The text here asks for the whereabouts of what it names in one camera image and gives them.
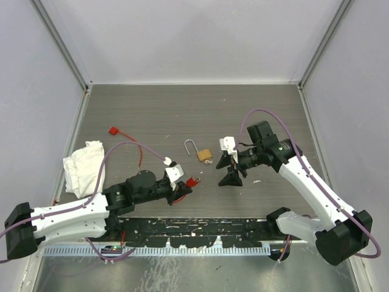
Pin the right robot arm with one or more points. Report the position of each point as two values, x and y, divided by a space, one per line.
338 232

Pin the white cloth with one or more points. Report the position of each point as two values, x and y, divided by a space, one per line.
82 167

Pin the red cable padlock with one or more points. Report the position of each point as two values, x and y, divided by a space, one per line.
191 183
115 131

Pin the slotted cable duct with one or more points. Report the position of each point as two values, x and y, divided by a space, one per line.
216 250

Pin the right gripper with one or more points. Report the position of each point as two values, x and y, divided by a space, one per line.
232 177

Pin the brass padlock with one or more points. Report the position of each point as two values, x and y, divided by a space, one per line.
204 155

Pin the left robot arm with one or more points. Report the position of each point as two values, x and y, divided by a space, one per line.
28 228

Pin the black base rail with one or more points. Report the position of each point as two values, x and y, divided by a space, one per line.
197 232

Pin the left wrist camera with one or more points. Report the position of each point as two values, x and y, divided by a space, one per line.
174 172

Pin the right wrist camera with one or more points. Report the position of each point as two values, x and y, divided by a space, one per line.
227 144

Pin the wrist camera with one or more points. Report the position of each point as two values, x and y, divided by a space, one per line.
174 172
227 144

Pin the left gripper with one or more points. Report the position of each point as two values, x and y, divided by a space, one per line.
179 189

